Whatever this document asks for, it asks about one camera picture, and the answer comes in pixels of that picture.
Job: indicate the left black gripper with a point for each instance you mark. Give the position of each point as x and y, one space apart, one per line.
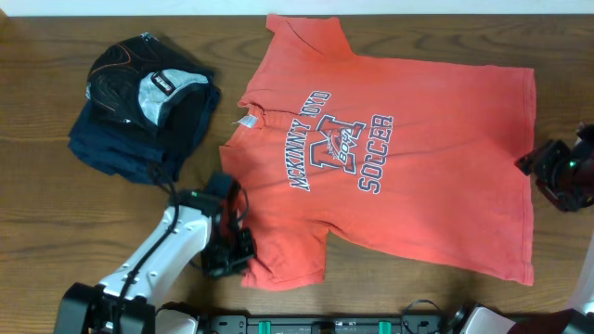
246 238

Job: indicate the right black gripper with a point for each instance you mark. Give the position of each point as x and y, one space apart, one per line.
543 161

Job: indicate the red soccer t-shirt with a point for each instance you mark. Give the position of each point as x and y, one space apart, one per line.
408 157

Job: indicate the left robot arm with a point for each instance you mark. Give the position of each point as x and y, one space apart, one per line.
196 223

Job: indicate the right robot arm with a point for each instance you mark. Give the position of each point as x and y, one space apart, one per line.
562 299

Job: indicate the navy blue folded garment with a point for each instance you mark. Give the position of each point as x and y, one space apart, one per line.
123 149

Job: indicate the black patterned folded garment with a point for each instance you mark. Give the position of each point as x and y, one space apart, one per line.
145 86

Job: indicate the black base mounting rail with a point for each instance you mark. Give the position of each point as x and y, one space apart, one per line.
403 324

